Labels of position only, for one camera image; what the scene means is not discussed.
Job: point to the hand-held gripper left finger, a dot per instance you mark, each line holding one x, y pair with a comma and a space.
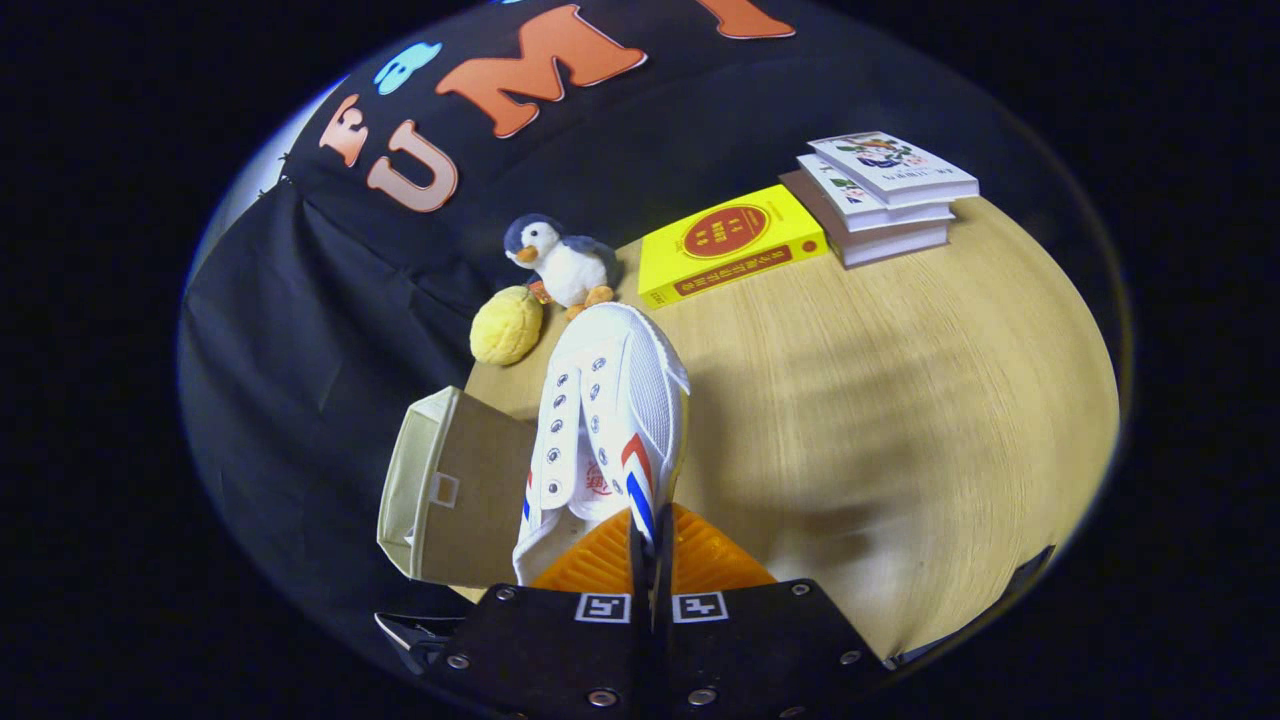
540, 650

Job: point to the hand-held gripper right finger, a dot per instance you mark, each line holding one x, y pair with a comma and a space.
760, 650

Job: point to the cream fabric storage box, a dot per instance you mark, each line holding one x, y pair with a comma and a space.
480, 500

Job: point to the white striped canvas shoe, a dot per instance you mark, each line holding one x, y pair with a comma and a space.
620, 400

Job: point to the yellow plush bun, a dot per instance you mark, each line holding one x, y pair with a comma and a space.
507, 325

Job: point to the penguin plush toy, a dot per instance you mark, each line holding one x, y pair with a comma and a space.
570, 270

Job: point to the yellow book red circle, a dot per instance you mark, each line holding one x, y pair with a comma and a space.
730, 240

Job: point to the brown cover book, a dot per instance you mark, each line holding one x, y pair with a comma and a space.
895, 243

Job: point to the white illustrated book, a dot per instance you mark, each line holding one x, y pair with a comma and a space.
890, 160

